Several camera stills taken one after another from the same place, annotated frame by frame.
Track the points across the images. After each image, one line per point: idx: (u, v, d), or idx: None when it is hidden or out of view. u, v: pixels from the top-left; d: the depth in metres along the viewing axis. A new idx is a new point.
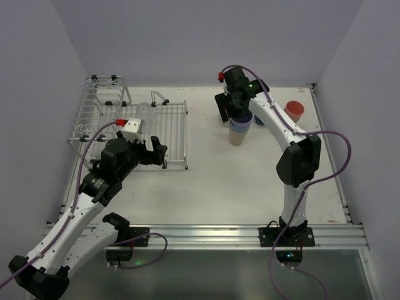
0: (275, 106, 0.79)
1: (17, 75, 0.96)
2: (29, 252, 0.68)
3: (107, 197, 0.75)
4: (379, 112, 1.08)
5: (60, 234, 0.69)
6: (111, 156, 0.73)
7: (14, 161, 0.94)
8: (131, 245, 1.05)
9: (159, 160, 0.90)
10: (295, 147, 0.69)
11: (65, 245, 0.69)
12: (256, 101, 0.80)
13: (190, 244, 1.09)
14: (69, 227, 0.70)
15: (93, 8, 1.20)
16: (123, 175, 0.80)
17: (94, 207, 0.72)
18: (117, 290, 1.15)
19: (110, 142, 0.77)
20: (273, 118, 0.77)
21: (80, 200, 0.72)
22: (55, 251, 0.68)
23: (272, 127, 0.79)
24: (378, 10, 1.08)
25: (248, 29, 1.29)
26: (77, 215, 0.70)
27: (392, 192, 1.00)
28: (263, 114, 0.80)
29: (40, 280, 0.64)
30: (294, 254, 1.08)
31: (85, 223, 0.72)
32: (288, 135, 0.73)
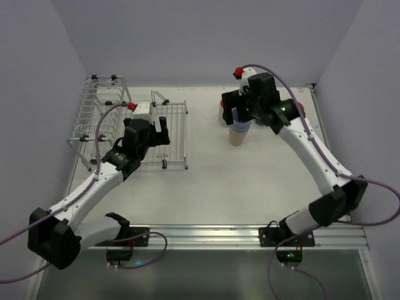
0: (314, 139, 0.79)
1: (17, 75, 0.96)
2: (53, 206, 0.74)
3: (127, 170, 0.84)
4: (379, 112, 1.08)
5: (85, 192, 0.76)
6: (134, 132, 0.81)
7: (14, 161, 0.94)
8: (131, 245, 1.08)
9: (166, 140, 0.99)
10: (340, 192, 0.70)
11: (87, 204, 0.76)
12: (292, 130, 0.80)
13: (190, 244, 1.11)
14: (93, 188, 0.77)
15: (93, 8, 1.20)
16: (142, 153, 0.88)
17: (116, 175, 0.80)
18: (107, 291, 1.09)
19: (132, 121, 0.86)
20: (312, 152, 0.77)
21: (104, 167, 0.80)
22: (78, 207, 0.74)
23: (309, 162, 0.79)
24: (378, 10, 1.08)
25: (249, 29, 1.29)
26: (100, 178, 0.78)
27: (392, 192, 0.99)
28: (300, 148, 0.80)
29: (61, 230, 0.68)
30: (294, 254, 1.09)
31: (105, 189, 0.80)
32: (330, 175, 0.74)
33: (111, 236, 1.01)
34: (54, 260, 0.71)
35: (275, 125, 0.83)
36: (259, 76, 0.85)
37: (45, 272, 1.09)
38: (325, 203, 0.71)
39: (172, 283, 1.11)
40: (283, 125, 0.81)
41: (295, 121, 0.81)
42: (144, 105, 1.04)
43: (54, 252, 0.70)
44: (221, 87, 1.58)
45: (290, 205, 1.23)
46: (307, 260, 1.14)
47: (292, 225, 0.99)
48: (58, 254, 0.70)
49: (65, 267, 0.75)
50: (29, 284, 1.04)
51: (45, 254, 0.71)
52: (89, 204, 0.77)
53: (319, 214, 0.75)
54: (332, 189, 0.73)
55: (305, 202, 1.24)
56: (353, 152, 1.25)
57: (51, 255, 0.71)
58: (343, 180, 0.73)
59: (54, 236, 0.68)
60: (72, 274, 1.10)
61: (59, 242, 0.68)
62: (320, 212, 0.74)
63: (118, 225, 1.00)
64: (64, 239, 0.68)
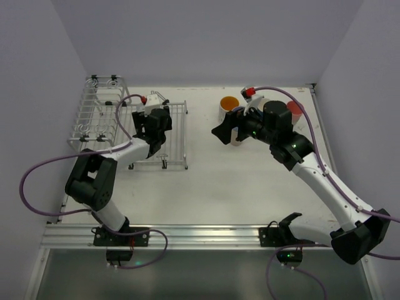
0: (329, 173, 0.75)
1: (17, 75, 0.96)
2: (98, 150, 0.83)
3: (151, 150, 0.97)
4: (379, 113, 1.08)
5: (124, 149, 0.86)
6: (155, 119, 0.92)
7: (14, 161, 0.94)
8: (132, 245, 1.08)
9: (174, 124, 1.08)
10: (362, 231, 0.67)
11: (124, 159, 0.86)
12: (306, 167, 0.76)
13: (190, 244, 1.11)
14: (129, 147, 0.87)
15: (93, 8, 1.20)
16: (163, 137, 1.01)
17: (146, 147, 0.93)
18: (107, 292, 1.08)
19: (152, 110, 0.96)
20: (329, 188, 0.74)
21: (137, 138, 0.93)
22: (120, 155, 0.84)
23: (327, 197, 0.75)
24: (378, 10, 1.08)
25: (249, 29, 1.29)
26: (135, 143, 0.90)
27: (392, 192, 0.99)
28: (315, 182, 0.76)
29: (109, 163, 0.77)
30: (294, 254, 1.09)
31: (137, 152, 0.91)
32: (350, 212, 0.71)
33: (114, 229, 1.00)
34: (91, 194, 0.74)
35: (287, 161, 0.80)
36: (274, 109, 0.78)
37: (44, 272, 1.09)
38: (347, 242, 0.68)
39: (172, 283, 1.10)
40: (296, 162, 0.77)
41: (308, 158, 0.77)
42: (154, 96, 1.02)
43: (97, 182, 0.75)
44: (221, 87, 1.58)
45: (290, 205, 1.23)
46: (307, 260, 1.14)
47: (297, 232, 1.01)
48: (100, 185, 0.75)
49: (95, 209, 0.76)
50: (29, 284, 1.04)
51: (84, 188, 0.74)
52: (124, 159, 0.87)
53: (342, 252, 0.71)
54: (354, 225, 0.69)
55: (305, 202, 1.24)
56: (354, 152, 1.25)
57: (90, 189, 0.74)
58: (364, 216, 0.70)
59: (102, 167, 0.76)
60: (72, 273, 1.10)
61: (105, 173, 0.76)
62: (342, 250, 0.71)
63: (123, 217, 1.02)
64: (110, 172, 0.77)
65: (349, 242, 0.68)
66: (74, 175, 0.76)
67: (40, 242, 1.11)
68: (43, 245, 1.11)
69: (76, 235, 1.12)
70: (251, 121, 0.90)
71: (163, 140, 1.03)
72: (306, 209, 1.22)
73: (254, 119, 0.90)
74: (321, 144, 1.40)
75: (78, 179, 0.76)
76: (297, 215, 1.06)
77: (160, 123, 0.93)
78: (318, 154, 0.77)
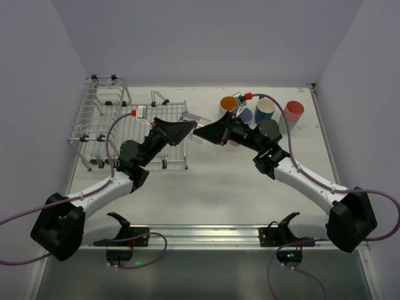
0: (302, 168, 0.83)
1: (16, 76, 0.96)
2: (69, 194, 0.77)
3: (136, 184, 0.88)
4: (378, 113, 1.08)
5: (100, 189, 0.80)
6: (127, 161, 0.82)
7: (13, 162, 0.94)
8: (132, 245, 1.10)
9: (177, 140, 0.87)
10: (342, 208, 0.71)
11: (99, 201, 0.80)
12: (282, 169, 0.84)
13: (191, 244, 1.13)
14: (109, 187, 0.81)
15: (92, 8, 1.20)
16: (145, 164, 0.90)
17: (128, 183, 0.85)
18: (107, 292, 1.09)
19: (123, 147, 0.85)
20: (304, 180, 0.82)
21: (117, 174, 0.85)
22: (92, 199, 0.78)
23: (306, 189, 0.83)
24: (378, 11, 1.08)
25: (249, 28, 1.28)
26: (115, 182, 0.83)
27: (392, 192, 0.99)
28: (293, 180, 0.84)
29: (75, 215, 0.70)
30: (294, 254, 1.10)
31: (119, 191, 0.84)
32: (326, 194, 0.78)
33: (110, 238, 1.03)
34: (55, 245, 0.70)
35: (268, 171, 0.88)
36: (268, 131, 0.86)
37: (45, 272, 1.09)
38: (333, 222, 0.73)
39: (172, 283, 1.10)
40: (274, 169, 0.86)
41: (282, 162, 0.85)
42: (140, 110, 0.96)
43: (60, 238, 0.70)
44: (221, 87, 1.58)
45: (290, 205, 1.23)
46: (307, 260, 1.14)
47: (296, 231, 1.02)
48: (65, 240, 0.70)
49: (61, 260, 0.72)
50: (29, 284, 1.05)
51: (49, 240, 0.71)
52: (99, 203, 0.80)
53: (337, 239, 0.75)
54: (331, 205, 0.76)
55: (305, 202, 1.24)
56: (354, 152, 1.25)
57: (54, 240, 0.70)
58: (339, 195, 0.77)
59: (68, 217, 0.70)
60: (72, 273, 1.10)
61: (71, 225, 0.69)
62: (337, 235, 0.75)
63: (117, 224, 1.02)
64: (74, 224, 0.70)
65: (336, 223, 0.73)
66: (41, 220, 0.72)
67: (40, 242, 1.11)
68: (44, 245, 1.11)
69: None
70: (238, 129, 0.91)
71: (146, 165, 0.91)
72: (306, 209, 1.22)
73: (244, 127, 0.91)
74: (321, 144, 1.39)
75: (43, 227, 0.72)
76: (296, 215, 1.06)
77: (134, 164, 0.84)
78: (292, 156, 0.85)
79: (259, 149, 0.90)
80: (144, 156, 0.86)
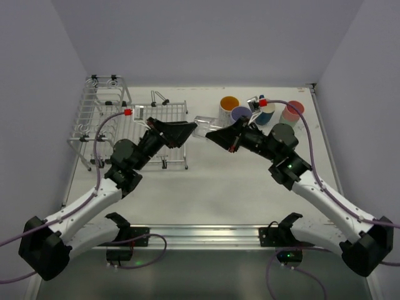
0: (326, 188, 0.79)
1: (15, 75, 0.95)
2: (49, 215, 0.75)
3: (127, 188, 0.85)
4: (378, 113, 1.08)
5: (82, 206, 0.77)
6: (119, 162, 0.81)
7: (13, 162, 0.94)
8: (132, 245, 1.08)
9: (179, 142, 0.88)
10: (367, 240, 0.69)
11: (83, 219, 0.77)
12: (304, 184, 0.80)
13: (191, 244, 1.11)
14: (91, 202, 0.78)
15: (92, 7, 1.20)
16: (139, 167, 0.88)
17: (115, 192, 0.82)
18: (110, 291, 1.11)
19: (116, 147, 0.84)
20: (329, 203, 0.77)
21: (102, 183, 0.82)
22: (73, 220, 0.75)
23: (328, 211, 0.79)
24: (378, 11, 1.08)
25: (249, 28, 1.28)
26: (99, 194, 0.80)
27: (392, 193, 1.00)
28: (315, 199, 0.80)
29: (53, 241, 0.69)
30: (294, 254, 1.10)
31: (104, 204, 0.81)
32: (353, 223, 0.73)
33: (110, 239, 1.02)
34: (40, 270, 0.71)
35: (285, 182, 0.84)
36: (284, 137, 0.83)
37: None
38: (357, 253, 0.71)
39: (174, 282, 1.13)
40: (294, 181, 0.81)
41: (305, 175, 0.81)
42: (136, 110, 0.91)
43: (43, 262, 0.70)
44: (221, 87, 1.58)
45: (290, 205, 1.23)
46: (307, 260, 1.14)
47: (299, 236, 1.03)
48: (47, 265, 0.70)
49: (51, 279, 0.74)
50: (29, 284, 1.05)
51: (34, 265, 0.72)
52: (84, 219, 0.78)
53: (355, 265, 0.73)
54: (357, 235, 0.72)
55: (305, 202, 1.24)
56: (355, 152, 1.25)
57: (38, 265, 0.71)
58: (367, 225, 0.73)
59: (46, 244, 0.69)
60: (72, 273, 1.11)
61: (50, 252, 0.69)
62: (355, 262, 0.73)
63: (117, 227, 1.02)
64: (53, 250, 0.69)
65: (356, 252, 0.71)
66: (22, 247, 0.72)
67: None
68: None
69: None
70: (251, 135, 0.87)
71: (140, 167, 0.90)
72: (306, 209, 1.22)
73: (259, 135, 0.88)
74: (321, 144, 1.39)
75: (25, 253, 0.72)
76: (297, 215, 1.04)
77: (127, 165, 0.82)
78: (315, 171, 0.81)
79: (274, 157, 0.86)
80: (137, 158, 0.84)
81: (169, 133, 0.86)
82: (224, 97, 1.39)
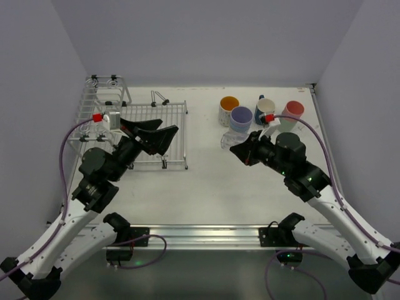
0: (347, 207, 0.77)
1: (14, 74, 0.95)
2: (19, 255, 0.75)
3: (100, 202, 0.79)
4: (379, 112, 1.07)
5: (50, 241, 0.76)
6: (89, 174, 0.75)
7: (12, 162, 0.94)
8: (132, 245, 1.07)
9: (160, 148, 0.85)
10: (384, 267, 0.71)
11: (54, 252, 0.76)
12: (324, 202, 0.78)
13: (191, 244, 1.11)
14: (59, 234, 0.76)
15: (92, 7, 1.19)
16: (114, 177, 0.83)
17: (85, 215, 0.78)
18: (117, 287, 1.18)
19: (85, 155, 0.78)
20: (349, 224, 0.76)
21: (71, 209, 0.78)
22: (43, 257, 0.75)
23: (345, 230, 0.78)
24: (379, 10, 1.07)
25: (249, 27, 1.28)
26: (67, 222, 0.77)
27: (393, 192, 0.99)
28: (333, 217, 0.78)
29: (27, 284, 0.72)
30: (294, 254, 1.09)
31: (75, 230, 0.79)
32: (370, 247, 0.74)
33: (110, 243, 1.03)
34: None
35: (304, 194, 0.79)
36: (289, 144, 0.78)
37: None
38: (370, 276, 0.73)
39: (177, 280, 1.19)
40: (314, 195, 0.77)
41: (324, 191, 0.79)
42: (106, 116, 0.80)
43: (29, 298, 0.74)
44: (221, 87, 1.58)
45: (290, 205, 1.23)
46: (307, 260, 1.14)
47: (302, 240, 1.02)
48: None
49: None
50: None
51: None
52: (57, 250, 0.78)
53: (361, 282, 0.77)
54: (375, 261, 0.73)
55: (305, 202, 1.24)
56: (355, 152, 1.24)
57: None
58: (384, 250, 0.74)
59: (23, 285, 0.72)
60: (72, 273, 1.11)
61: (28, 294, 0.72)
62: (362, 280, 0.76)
63: (115, 233, 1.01)
64: (30, 290, 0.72)
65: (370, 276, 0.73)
66: None
67: None
68: None
69: None
70: (264, 149, 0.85)
71: (117, 178, 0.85)
72: (306, 209, 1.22)
73: (270, 148, 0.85)
74: (321, 144, 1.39)
75: None
76: (298, 217, 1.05)
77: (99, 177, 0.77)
78: (335, 187, 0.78)
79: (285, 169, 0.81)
80: (112, 168, 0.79)
81: (149, 140, 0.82)
82: (224, 97, 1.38)
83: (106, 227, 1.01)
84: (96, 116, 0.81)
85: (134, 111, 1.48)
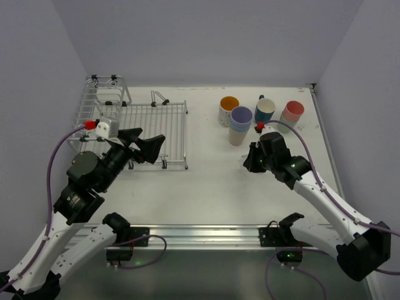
0: (326, 189, 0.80)
1: (14, 75, 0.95)
2: (10, 272, 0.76)
3: (84, 212, 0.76)
4: (379, 113, 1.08)
5: (36, 257, 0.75)
6: (78, 177, 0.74)
7: (12, 162, 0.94)
8: (132, 245, 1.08)
9: (150, 157, 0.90)
10: (361, 242, 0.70)
11: (43, 267, 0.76)
12: (304, 184, 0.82)
13: (191, 244, 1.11)
14: (44, 249, 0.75)
15: (92, 7, 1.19)
16: (102, 187, 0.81)
17: (69, 229, 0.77)
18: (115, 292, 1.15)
19: (75, 160, 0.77)
20: (327, 204, 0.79)
21: (55, 222, 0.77)
22: (32, 273, 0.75)
23: (325, 211, 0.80)
24: (379, 10, 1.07)
25: (249, 27, 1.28)
26: (52, 237, 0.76)
27: (393, 193, 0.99)
28: (314, 199, 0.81)
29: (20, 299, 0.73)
30: (294, 254, 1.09)
31: (61, 243, 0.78)
32: (349, 224, 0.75)
33: (110, 243, 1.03)
34: None
35: (289, 180, 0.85)
36: (268, 136, 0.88)
37: None
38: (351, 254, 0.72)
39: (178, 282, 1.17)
40: (295, 180, 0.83)
41: (306, 175, 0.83)
42: (103, 124, 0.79)
43: None
44: (221, 87, 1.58)
45: (290, 205, 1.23)
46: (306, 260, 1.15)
47: (299, 236, 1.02)
48: None
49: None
50: None
51: None
52: (46, 264, 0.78)
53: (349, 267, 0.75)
54: (352, 237, 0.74)
55: (305, 202, 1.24)
56: (354, 152, 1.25)
57: None
58: (362, 228, 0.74)
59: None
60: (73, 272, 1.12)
61: None
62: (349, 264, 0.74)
63: (115, 234, 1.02)
64: None
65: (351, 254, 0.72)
66: None
67: None
68: None
69: (77, 235, 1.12)
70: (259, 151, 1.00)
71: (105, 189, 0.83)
72: (306, 209, 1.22)
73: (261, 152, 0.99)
74: (320, 144, 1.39)
75: None
76: (298, 215, 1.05)
77: (86, 184, 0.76)
78: (315, 171, 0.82)
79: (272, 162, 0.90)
80: (102, 175, 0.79)
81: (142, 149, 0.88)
82: (224, 97, 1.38)
83: (105, 228, 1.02)
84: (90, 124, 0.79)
85: (134, 111, 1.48)
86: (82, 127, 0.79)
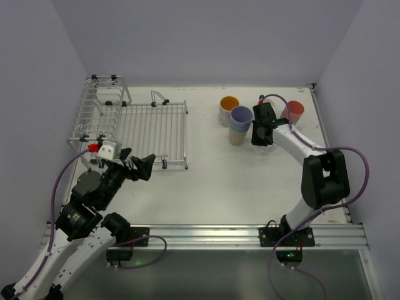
0: (295, 131, 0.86)
1: (15, 75, 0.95)
2: (15, 284, 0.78)
3: (84, 232, 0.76)
4: (378, 114, 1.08)
5: (39, 272, 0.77)
6: (82, 194, 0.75)
7: (13, 162, 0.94)
8: (131, 245, 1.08)
9: (146, 175, 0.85)
10: (315, 159, 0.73)
11: (46, 280, 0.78)
12: (277, 129, 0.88)
13: (191, 244, 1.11)
14: (47, 264, 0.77)
15: (92, 8, 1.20)
16: (102, 205, 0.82)
17: (70, 244, 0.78)
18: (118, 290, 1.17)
19: (80, 178, 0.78)
20: (294, 141, 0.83)
21: (57, 237, 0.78)
22: (36, 286, 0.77)
23: (294, 150, 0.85)
24: (379, 11, 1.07)
25: (248, 28, 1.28)
26: (54, 252, 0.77)
27: (392, 193, 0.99)
28: (285, 142, 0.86)
29: None
30: (294, 254, 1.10)
31: (62, 257, 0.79)
32: (307, 151, 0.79)
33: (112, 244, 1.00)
34: None
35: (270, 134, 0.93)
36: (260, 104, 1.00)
37: None
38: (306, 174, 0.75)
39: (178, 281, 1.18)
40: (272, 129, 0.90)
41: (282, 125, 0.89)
42: (107, 146, 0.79)
43: None
44: (221, 87, 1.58)
45: (291, 205, 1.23)
46: (307, 260, 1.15)
47: (289, 219, 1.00)
48: None
49: None
50: None
51: None
52: (49, 277, 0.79)
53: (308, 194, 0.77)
54: None
55: None
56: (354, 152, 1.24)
57: None
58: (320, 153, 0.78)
59: None
60: None
61: None
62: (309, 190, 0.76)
63: (114, 237, 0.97)
64: None
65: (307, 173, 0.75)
66: None
67: (40, 242, 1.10)
68: (43, 245, 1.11)
69: None
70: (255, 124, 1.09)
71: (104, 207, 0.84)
72: None
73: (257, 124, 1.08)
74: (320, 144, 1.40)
75: None
76: None
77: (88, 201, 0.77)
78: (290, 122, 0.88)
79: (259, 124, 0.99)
80: (104, 193, 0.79)
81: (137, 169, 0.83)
82: (223, 97, 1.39)
83: (104, 230, 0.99)
84: (94, 147, 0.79)
85: (134, 111, 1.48)
86: (86, 150, 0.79)
